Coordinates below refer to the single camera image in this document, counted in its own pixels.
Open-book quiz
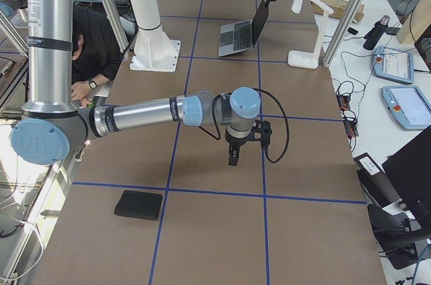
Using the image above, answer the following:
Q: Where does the cardboard box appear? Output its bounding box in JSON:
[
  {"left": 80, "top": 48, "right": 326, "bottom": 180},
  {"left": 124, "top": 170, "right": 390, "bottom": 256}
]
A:
[{"left": 320, "top": 0, "right": 364, "bottom": 24}]

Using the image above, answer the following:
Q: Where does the white camera mast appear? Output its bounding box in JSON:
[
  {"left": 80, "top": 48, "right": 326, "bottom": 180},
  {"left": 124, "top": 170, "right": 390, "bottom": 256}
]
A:
[{"left": 130, "top": 0, "right": 181, "bottom": 73}]

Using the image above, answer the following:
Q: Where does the aluminium frame post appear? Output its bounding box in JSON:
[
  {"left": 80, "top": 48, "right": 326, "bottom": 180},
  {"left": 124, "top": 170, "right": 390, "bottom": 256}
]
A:
[{"left": 322, "top": 0, "right": 362, "bottom": 67}]

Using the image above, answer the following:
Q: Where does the person in black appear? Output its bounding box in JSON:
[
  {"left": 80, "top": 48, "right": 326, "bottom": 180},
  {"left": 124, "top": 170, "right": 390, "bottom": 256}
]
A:
[{"left": 71, "top": 5, "right": 123, "bottom": 107}]

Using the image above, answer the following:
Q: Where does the black mouse pad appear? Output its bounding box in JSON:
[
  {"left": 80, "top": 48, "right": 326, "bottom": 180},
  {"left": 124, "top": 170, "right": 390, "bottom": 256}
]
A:
[{"left": 114, "top": 190, "right": 163, "bottom": 220}]

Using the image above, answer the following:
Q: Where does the small black square device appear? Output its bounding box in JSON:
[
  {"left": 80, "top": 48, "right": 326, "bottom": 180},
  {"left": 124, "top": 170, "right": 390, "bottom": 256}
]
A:
[{"left": 347, "top": 28, "right": 358, "bottom": 35}]

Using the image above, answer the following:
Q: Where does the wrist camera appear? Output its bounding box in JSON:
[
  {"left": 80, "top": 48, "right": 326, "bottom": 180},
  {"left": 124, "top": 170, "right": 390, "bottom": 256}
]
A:
[{"left": 251, "top": 119, "right": 272, "bottom": 151}]

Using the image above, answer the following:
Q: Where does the black device box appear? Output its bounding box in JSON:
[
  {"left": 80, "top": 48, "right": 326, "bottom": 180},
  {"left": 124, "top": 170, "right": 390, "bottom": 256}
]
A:
[{"left": 354, "top": 153, "right": 407, "bottom": 210}]

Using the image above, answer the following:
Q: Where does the upper blue teach pendant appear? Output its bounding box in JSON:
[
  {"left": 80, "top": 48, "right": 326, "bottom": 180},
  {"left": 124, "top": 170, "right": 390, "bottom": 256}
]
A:
[{"left": 371, "top": 46, "right": 414, "bottom": 84}]

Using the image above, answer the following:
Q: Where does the lower blue teach pendant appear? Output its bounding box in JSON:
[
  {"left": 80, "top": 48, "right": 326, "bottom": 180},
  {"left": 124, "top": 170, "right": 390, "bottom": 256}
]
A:
[{"left": 381, "top": 86, "right": 430, "bottom": 130}]

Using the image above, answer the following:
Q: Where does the black bottle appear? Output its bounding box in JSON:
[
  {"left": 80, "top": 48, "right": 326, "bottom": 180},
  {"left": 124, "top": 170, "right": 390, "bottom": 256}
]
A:
[{"left": 363, "top": 15, "right": 390, "bottom": 51}]

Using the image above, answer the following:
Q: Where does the black monitor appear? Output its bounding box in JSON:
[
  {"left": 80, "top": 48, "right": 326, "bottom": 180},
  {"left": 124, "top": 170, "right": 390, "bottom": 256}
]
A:
[{"left": 383, "top": 126, "right": 430, "bottom": 228}]

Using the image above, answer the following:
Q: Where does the power strip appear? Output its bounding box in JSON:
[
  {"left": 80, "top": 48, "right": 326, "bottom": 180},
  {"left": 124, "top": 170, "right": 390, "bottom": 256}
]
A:
[{"left": 336, "top": 94, "right": 358, "bottom": 139}]

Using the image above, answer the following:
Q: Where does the blue teach pendant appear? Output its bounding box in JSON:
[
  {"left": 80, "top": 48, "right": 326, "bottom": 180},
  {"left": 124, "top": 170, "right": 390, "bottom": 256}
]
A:
[
  {"left": 381, "top": 86, "right": 430, "bottom": 130},
  {"left": 371, "top": 46, "right": 414, "bottom": 84}
]

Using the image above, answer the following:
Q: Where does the grey laptop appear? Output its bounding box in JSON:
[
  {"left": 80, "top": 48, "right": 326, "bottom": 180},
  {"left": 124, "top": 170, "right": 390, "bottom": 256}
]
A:
[{"left": 218, "top": 0, "right": 269, "bottom": 57}]

